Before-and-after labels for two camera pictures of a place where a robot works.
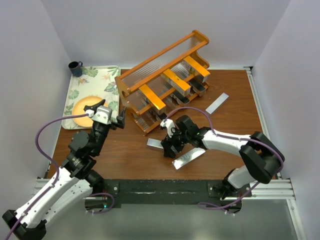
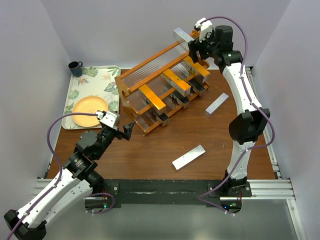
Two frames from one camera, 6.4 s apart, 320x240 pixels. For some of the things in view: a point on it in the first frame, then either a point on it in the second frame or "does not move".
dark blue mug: [76, 68] does not move
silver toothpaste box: [154, 143] to [179, 34]
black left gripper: [120, 120] to [126, 133]
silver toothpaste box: [188, 157] does not move
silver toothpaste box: [212, 108] does not move
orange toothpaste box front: [197, 68] does not move
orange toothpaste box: [176, 82] does not move
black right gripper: [168, 143] to [196, 45]
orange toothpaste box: [151, 96] does not move
